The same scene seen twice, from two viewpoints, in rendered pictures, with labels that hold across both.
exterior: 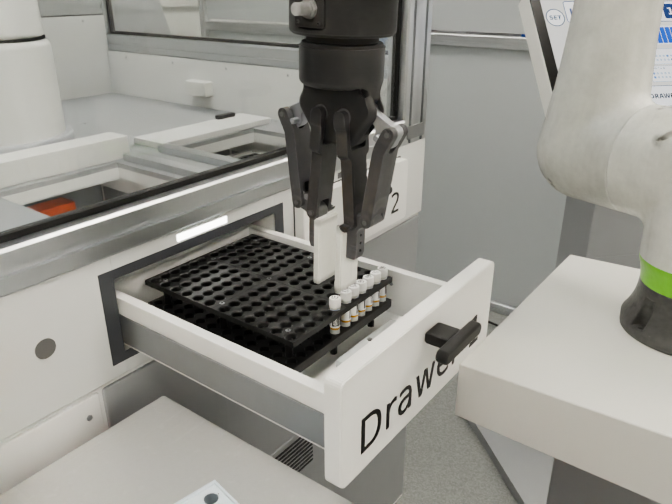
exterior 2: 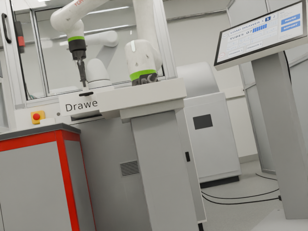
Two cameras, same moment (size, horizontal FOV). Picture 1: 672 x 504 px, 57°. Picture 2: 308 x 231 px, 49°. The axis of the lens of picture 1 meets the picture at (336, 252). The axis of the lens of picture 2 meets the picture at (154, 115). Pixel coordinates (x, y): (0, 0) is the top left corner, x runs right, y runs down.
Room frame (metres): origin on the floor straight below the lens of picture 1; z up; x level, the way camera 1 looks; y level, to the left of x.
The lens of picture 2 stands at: (-0.43, -1.59, 0.60)
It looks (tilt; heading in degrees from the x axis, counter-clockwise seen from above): 4 degrees up; 48
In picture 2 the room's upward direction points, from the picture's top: 11 degrees counter-clockwise
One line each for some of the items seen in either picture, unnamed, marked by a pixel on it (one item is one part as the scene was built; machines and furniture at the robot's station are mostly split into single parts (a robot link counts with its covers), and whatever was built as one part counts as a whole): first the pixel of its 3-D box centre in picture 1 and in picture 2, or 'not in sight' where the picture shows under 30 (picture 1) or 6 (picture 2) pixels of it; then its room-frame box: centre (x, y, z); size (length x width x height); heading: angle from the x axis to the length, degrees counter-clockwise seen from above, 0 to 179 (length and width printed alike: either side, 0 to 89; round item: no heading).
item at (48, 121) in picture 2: not in sight; (48, 123); (0.27, -0.09, 0.78); 0.07 x 0.07 x 0.04
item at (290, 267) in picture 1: (270, 303); not in sight; (0.63, 0.08, 0.87); 0.22 x 0.18 x 0.06; 53
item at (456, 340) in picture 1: (447, 337); (86, 94); (0.50, -0.11, 0.91); 0.07 x 0.04 x 0.01; 143
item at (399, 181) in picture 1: (356, 209); not in sight; (0.94, -0.03, 0.87); 0.29 x 0.02 x 0.11; 143
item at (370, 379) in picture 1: (420, 356); (88, 101); (0.51, -0.08, 0.87); 0.29 x 0.02 x 0.11; 143
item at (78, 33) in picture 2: not in sight; (73, 29); (0.55, -0.01, 1.30); 0.13 x 0.11 x 0.14; 32
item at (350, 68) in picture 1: (340, 92); (79, 60); (0.56, 0.00, 1.12); 0.08 x 0.07 x 0.09; 53
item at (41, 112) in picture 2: not in sight; (38, 117); (0.42, 0.34, 0.88); 0.07 x 0.05 x 0.07; 143
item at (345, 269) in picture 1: (346, 255); (85, 87); (0.56, -0.01, 0.96); 0.03 x 0.01 x 0.07; 143
